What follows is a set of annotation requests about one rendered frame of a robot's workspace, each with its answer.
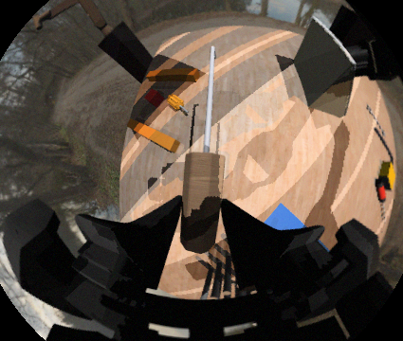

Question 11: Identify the red-handled screwdriver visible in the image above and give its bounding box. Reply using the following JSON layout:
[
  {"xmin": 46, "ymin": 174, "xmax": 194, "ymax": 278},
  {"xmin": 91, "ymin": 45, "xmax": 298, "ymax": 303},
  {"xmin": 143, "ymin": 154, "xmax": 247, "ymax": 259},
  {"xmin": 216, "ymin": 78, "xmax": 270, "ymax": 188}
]
[{"xmin": 375, "ymin": 179, "xmax": 386, "ymax": 220}]

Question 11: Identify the blue flat strip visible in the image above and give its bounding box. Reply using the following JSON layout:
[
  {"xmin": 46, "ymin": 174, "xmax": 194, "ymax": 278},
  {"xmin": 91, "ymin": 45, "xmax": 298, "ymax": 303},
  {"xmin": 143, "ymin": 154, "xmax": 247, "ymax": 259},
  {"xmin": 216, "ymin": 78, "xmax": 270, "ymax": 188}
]
[{"xmin": 265, "ymin": 204, "xmax": 307, "ymax": 231}]

